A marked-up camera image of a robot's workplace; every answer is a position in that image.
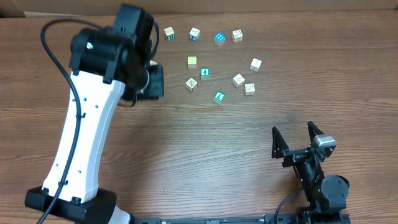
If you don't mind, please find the dark side wooden block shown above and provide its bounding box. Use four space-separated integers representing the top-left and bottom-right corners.
249 58 262 72

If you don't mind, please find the blue top wooden block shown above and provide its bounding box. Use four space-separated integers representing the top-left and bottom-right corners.
214 32 226 47

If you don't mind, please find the green 4 wooden block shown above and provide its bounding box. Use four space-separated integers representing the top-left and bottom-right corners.
200 68 210 80

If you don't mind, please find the number 2 wooden block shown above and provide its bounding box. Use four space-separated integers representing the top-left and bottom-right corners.
185 78 198 91

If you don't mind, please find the plain X wooden block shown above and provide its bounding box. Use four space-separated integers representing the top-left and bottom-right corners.
232 74 245 88

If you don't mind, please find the green R wooden block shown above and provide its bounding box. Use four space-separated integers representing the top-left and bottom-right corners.
164 27 175 40

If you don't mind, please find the yellow top wooden block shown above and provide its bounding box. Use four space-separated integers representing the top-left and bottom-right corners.
187 56 197 69

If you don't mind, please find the cardboard back panel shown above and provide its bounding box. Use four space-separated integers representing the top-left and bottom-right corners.
1 0 397 17

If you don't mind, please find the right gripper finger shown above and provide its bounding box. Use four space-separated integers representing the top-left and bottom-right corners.
307 121 325 146
272 126 289 158

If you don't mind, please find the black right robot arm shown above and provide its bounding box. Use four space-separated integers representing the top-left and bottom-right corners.
264 121 351 224

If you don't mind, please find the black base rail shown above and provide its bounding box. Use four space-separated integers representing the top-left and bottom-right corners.
74 213 352 224

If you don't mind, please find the green L wooden block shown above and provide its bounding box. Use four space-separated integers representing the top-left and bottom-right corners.
213 91 225 105

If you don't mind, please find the green J wooden block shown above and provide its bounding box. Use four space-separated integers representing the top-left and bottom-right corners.
189 27 200 42

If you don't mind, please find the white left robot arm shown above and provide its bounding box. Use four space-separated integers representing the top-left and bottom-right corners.
24 4 164 223

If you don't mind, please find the red E wooden block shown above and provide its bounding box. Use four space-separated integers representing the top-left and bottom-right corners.
244 83 255 96

